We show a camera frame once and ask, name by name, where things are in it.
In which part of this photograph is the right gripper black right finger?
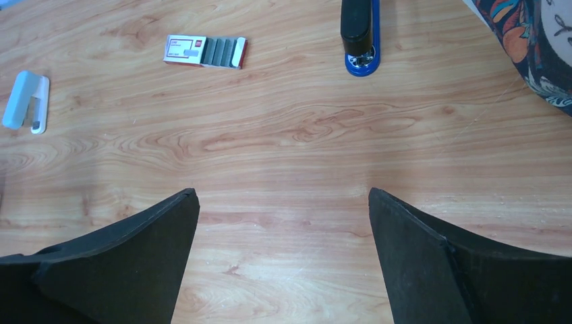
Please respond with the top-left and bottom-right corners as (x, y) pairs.
(368, 188), (571, 323)

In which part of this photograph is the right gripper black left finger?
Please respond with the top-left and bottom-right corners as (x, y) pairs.
(1, 188), (200, 323)

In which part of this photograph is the light blue small stapler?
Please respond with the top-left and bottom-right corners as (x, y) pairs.
(2, 70), (50, 135)

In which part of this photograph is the red white staple box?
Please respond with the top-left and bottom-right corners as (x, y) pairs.
(163, 34), (248, 70)

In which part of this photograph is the canvas tote bag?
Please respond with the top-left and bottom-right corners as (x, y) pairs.
(465, 0), (571, 116)

